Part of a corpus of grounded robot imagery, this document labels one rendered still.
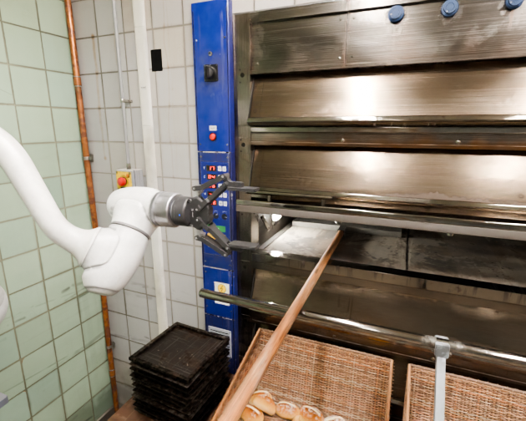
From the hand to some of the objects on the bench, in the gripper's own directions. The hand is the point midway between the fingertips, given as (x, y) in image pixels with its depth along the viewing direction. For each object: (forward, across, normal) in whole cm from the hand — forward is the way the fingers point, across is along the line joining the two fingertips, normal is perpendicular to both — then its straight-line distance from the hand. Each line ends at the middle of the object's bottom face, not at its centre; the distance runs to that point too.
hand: (252, 218), depth 79 cm
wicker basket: (+66, +91, -28) cm, 116 cm away
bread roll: (-12, +88, -34) cm, 95 cm away
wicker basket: (+6, +91, -29) cm, 96 cm away
